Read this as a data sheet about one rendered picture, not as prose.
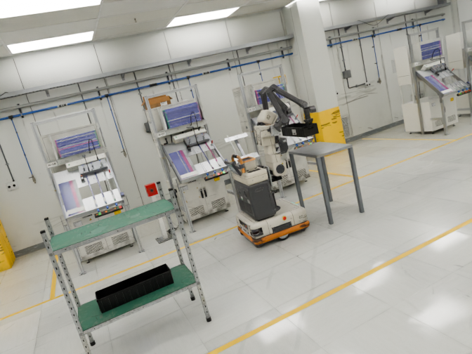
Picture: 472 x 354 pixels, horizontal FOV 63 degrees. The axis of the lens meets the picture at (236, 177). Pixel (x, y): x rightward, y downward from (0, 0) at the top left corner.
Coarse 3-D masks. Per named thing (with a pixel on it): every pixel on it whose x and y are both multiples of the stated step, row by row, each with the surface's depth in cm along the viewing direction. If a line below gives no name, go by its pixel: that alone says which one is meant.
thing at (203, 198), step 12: (192, 180) 540; (204, 180) 547; (216, 180) 554; (192, 192) 542; (204, 192) 549; (216, 192) 556; (180, 204) 548; (192, 204) 544; (204, 204) 551; (216, 204) 559; (228, 204) 566; (192, 216) 545
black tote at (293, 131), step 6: (282, 126) 459; (288, 126) 461; (294, 126) 461; (300, 126) 447; (306, 126) 406; (312, 126) 408; (282, 132) 458; (288, 132) 443; (294, 132) 427; (300, 132) 414; (306, 132) 407; (312, 132) 409; (318, 132) 411
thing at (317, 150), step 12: (312, 144) 479; (324, 144) 458; (336, 144) 440; (348, 144) 423; (312, 156) 417; (324, 168) 487; (324, 180) 414; (300, 192) 481; (324, 192) 416; (360, 192) 430; (300, 204) 487; (360, 204) 432
